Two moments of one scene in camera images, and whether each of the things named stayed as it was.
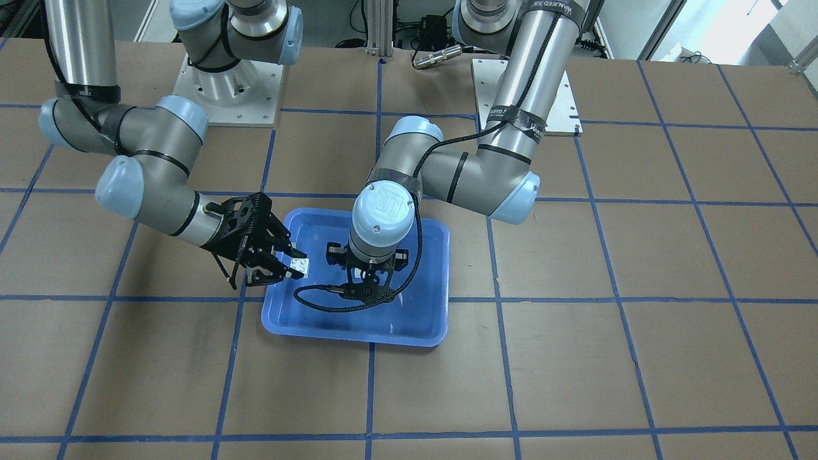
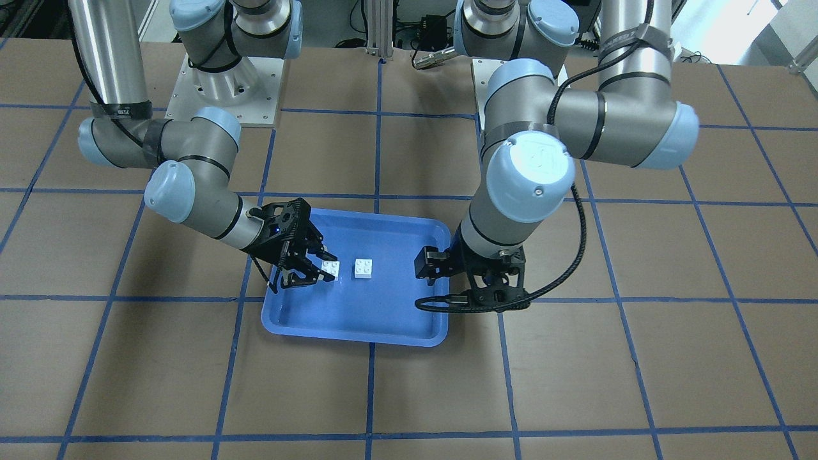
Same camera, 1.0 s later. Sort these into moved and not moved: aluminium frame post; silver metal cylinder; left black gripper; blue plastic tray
Moved: left black gripper
Not moved: silver metal cylinder; blue plastic tray; aluminium frame post
